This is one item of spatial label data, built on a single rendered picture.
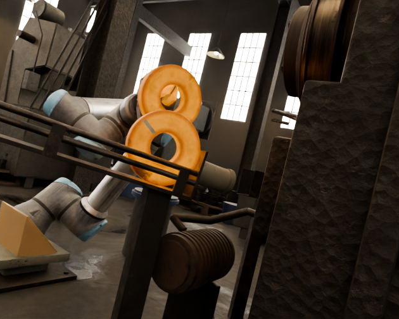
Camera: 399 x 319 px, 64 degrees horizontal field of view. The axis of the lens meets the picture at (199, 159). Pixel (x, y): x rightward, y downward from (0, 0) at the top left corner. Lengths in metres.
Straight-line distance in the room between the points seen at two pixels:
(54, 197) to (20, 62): 5.10
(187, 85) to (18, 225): 1.09
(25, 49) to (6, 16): 7.15
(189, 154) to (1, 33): 13.06
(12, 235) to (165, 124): 1.14
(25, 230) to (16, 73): 5.24
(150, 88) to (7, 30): 13.04
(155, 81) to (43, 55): 5.52
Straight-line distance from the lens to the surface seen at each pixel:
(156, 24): 12.69
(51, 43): 6.19
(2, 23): 13.67
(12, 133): 3.93
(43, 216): 1.68
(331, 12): 0.92
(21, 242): 1.60
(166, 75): 0.76
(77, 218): 1.67
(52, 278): 1.70
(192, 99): 0.79
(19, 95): 6.45
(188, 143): 0.67
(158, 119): 0.65
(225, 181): 0.71
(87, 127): 0.99
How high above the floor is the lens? 0.69
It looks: 1 degrees up
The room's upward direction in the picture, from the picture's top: 14 degrees clockwise
